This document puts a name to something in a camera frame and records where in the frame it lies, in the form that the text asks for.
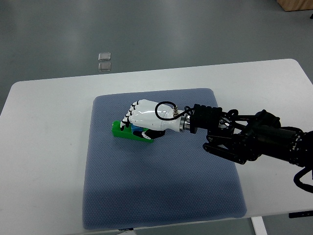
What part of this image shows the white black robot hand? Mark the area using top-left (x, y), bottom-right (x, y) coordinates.
top-left (120, 99), bottom-right (190, 140)

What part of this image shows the blue toy block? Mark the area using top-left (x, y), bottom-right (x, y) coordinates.
top-left (131, 124), bottom-right (148, 135)

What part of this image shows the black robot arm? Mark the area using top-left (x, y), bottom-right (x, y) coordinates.
top-left (183, 104), bottom-right (313, 192)

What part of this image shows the green four-stud toy block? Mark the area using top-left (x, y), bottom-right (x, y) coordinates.
top-left (112, 120), bottom-right (154, 143)

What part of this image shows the blue-grey foam mat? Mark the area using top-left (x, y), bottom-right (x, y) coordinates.
top-left (83, 88), bottom-right (247, 230)

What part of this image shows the upper metal floor plate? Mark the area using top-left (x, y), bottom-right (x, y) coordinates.
top-left (98, 52), bottom-right (111, 61)

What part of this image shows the white table leg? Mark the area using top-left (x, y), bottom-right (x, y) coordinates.
top-left (251, 216), bottom-right (268, 235)

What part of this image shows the wooden furniture corner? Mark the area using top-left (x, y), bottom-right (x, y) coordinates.
top-left (277, 0), bottom-right (313, 12)

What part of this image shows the black table control box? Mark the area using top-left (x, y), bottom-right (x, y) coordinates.
top-left (289, 211), bottom-right (313, 218)

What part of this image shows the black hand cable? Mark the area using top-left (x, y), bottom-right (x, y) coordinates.
top-left (155, 101), bottom-right (193, 121)

